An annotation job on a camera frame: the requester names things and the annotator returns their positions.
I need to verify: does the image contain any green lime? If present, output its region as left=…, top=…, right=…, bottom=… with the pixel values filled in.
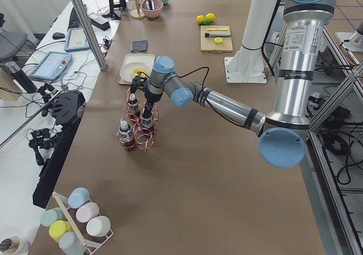
left=203, top=19, right=212, bottom=26

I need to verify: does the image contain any blue teach pendant tablet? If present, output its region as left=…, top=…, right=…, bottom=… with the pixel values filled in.
left=29, top=52, right=73, bottom=81

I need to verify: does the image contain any yellow lemon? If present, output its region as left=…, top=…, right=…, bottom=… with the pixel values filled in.
left=196, top=15, right=205, bottom=24
left=205, top=12, right=216, bottom=22

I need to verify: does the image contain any grey office chair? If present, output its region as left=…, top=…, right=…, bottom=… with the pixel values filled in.
left=1, top=32, right=27, bottom=62

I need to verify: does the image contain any yellow cup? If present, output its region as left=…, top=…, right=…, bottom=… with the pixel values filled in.
left=48, top=220, right=73, bottom=243

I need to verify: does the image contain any steel ice scoop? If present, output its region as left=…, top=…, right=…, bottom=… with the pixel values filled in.
left=144, top=0, right=155, bottom=11

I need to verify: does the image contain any wooden rack handle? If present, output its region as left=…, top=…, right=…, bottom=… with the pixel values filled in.
left=52, top=192, right=87, bottom=247

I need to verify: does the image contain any wooden cutting board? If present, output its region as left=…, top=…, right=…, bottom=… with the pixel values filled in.
left=200, top=25, right=233, bottom=53

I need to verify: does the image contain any pink cup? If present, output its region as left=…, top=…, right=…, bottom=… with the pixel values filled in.
left=75, top=202, right=100, bottom=223

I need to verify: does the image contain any black keyboard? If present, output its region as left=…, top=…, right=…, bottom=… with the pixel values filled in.
left=67, top=8, right=82, bottom=30

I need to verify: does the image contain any black thermos bottle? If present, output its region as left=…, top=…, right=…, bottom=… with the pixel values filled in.
left=5, top=61, right=37, bottom=93

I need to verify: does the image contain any tea bottle with white cap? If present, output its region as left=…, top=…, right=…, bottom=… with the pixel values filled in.
left=140, top=109, right=155, bottom=134

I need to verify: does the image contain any copper wire bottle rack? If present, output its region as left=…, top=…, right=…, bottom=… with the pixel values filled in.
left=116, top=88, right=159, bottom=153

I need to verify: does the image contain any mint green cup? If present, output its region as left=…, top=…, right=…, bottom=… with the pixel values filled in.
left=40, top=207, right=66, bottom=227

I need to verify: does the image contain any glazed donut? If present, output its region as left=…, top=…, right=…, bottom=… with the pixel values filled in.
left=131, top=67, right=147, bottom=78

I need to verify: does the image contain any black computer mouse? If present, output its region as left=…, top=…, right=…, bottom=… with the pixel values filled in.
left=52, top=32, right=65, bottom=40

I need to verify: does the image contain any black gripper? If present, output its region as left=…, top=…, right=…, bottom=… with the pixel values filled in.
left=141, top=101, right=154, bottom=122

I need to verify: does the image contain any half lemon slice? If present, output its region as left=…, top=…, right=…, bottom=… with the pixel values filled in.
left=213, top=37, right=223, bottom=45

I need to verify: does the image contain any aluminium frame post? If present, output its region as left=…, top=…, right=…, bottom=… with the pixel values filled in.
left=71, top=0, right=107, bottom=71

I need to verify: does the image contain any white cup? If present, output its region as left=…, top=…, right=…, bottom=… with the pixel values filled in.
left=86, top=215, right=111, bottom=237

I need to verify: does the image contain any white wire cup rack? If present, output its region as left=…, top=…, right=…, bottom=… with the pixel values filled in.
left=64, top=202, right=113, bottom=255

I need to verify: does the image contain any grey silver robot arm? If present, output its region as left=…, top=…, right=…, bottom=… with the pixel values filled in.
left=143, top=0, right=337, bottom=168

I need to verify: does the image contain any white round plate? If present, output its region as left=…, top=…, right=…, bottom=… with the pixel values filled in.
left=120, top=62, right=150, bottom=83

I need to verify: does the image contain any yellow plastic knife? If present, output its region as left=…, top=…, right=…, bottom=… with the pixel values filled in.
left=206, top=27, right=229, bottom=31

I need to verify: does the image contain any grey folded cloth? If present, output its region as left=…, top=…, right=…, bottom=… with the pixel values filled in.
left=130, top=40, right=148, bottom=53

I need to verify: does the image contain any light blue cup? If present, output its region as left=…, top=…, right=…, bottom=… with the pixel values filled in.
left=67, top=187, right=90, bottom=209

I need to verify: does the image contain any wooden mug tree stand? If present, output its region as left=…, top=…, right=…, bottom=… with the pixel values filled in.
left=130, top=0, right=146, bottom=19

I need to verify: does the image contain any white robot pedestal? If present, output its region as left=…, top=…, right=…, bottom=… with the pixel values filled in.
left=225, top=0, right=280, bottom=83

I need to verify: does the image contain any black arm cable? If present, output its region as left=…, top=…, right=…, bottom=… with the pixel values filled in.
left=136, top=66, right=256, bottom=125

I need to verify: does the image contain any beige serving tray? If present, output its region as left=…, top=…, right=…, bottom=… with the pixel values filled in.
left=117, top=53, right=155, bottom=85

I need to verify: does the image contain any pink bowl with ice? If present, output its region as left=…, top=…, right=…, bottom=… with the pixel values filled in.
left=140, top=0, right=163, bottom=19

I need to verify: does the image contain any grey blue cup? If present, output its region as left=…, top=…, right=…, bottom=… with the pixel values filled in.
left=58, top=232, right=86, bottom=255

